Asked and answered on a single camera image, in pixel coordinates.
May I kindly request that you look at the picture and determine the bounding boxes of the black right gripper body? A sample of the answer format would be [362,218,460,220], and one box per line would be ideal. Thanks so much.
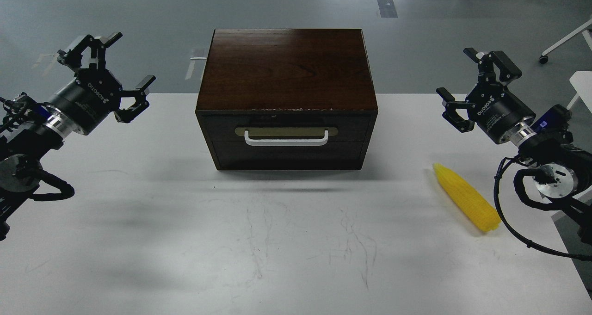
[465,83,536,144]

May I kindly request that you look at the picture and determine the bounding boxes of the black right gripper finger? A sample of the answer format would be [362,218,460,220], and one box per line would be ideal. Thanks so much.
[436,87,476,132]
[463,48,523,86]

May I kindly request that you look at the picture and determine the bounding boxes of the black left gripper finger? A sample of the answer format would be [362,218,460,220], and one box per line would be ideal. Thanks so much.
[57,32,123,71]
[114,75,156,124]

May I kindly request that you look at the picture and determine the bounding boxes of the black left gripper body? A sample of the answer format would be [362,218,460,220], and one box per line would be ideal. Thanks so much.
[48,68,123,135]

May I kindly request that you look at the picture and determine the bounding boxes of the yellow corn cob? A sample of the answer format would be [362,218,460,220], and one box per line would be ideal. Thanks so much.
[432,163,501,233]

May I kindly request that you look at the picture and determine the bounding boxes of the wooden drawer with white handle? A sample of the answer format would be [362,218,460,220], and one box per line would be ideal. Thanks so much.
[199,115,375,169]

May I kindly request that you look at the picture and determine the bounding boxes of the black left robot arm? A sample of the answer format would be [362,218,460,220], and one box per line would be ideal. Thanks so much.
[0,32,156,240]

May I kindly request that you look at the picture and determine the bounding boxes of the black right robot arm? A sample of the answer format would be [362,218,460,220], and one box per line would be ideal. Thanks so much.
[436,48,591,245]

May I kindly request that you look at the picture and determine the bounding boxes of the dark wooden drawer cabinet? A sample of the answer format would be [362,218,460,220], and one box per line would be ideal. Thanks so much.
[195,28,378,170]

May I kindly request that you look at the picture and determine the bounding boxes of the white wheeled furniture leg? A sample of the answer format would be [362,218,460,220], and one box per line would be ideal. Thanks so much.
[538,18,592,64]

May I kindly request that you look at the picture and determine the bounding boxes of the grey floor tape strip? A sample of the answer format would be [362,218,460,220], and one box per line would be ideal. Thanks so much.
[377,0,398,19]

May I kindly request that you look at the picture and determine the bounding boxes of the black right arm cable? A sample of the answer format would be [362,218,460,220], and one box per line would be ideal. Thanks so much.
[493,157,592,262]

